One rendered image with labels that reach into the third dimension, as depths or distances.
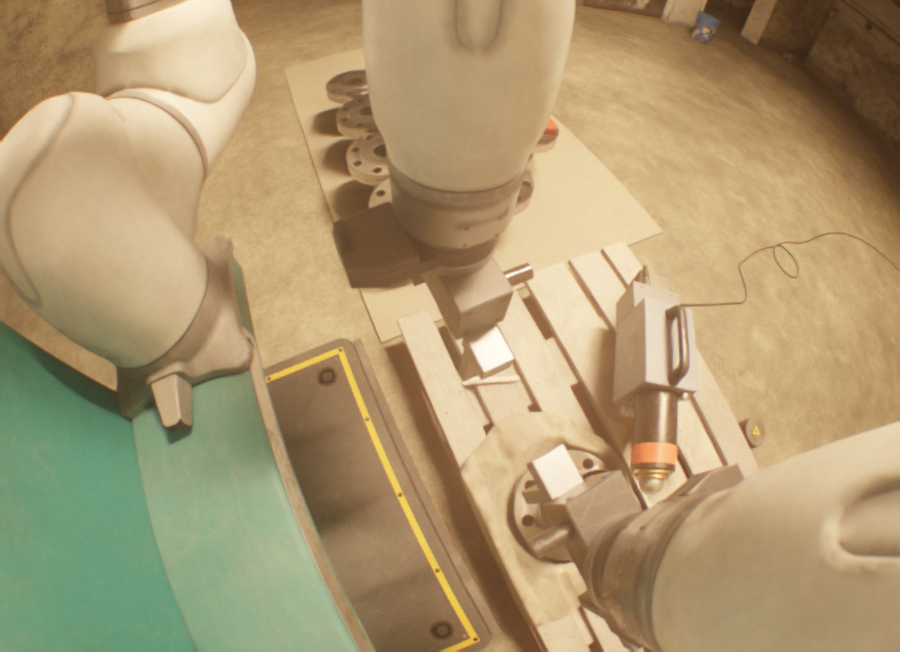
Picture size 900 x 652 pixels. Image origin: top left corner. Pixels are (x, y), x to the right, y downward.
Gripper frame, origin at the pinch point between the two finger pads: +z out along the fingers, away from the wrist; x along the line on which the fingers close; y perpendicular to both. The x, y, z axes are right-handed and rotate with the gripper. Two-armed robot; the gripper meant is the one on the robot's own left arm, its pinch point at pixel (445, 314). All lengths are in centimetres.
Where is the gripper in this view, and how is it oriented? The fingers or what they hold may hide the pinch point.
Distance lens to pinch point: 42.6
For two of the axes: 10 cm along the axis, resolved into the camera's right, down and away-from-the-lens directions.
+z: -0.4, 4.7, 8.8
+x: -4.3, -8.1, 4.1
